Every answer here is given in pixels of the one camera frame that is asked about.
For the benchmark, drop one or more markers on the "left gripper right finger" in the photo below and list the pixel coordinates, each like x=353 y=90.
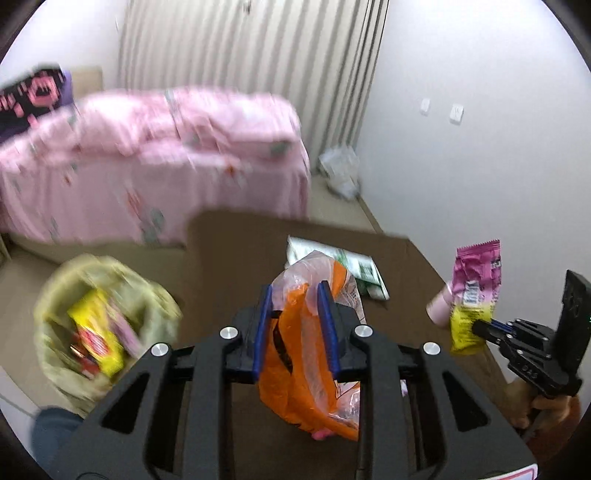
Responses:
x=421 y=415

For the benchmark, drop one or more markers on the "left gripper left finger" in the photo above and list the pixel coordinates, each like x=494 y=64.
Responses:
x=169 y=417

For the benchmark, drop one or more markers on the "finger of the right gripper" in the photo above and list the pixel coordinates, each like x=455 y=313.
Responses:
x=493 y=331

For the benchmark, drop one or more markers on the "pink yellow snack packet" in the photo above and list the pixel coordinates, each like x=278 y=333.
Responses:
x=477 y=278

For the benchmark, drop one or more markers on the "yellow red snack packet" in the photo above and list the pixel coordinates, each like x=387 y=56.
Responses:
x=92 y=317

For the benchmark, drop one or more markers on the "orange clear plastic bag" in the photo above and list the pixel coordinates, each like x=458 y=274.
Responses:
x=296 y=383

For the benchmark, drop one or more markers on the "green white milk carton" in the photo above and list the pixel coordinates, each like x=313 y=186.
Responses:
x=362 y=267

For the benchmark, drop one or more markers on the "yellow bag lined trash bin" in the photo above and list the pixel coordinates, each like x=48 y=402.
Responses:
x=143 y=313

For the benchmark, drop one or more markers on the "person's right hand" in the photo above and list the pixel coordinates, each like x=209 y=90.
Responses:
x=521 y=399

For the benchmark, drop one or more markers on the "pink cylindrical jar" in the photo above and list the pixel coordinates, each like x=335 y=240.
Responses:
x=440 y=308

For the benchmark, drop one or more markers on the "blue jeans leg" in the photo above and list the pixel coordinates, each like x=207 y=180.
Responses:
x=52 y=429

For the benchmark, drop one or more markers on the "pink caterpillar toy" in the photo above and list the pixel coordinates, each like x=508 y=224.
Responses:
x=322 y=434

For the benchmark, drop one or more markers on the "white plastic bag on floor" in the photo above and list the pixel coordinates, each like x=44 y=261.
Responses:
x=341 y=168

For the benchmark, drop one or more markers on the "bed with pink floral sheet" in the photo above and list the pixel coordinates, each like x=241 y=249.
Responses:
x=136 y=166

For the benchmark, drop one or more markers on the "white striped curtain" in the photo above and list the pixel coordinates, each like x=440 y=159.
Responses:
x=319 y=55

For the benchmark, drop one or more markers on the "beige headboard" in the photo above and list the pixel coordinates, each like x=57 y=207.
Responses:
x=86 y=81

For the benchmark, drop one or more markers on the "black hello kitty pillow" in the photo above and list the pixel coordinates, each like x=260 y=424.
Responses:
x=38 y=93

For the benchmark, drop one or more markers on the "white wall socket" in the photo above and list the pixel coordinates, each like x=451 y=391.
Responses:
x=456 y=114

